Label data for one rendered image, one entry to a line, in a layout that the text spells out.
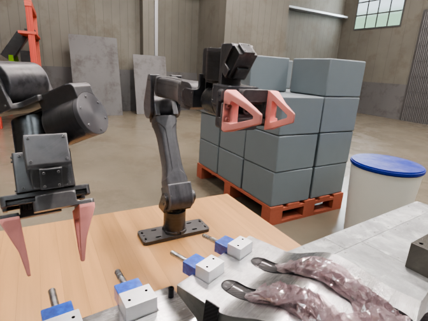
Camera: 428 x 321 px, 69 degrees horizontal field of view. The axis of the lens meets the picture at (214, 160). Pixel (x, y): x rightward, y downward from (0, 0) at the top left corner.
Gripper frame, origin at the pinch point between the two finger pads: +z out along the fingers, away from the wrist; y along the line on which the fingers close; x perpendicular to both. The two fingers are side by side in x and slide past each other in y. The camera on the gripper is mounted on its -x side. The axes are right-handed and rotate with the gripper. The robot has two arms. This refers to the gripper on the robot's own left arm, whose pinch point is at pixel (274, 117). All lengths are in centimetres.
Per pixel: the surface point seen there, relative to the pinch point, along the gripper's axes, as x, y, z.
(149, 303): 28.4, -19.0, -1.0
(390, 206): 86, 186, -79
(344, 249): 40, 39, -10
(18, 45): -8, -55, -709
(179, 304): 30.4, -14.1, -1.0
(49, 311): 29.1, -32.6, -6.3
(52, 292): 30.1, -32.0, -11.7
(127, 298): 27.8, -22.1, -2.7
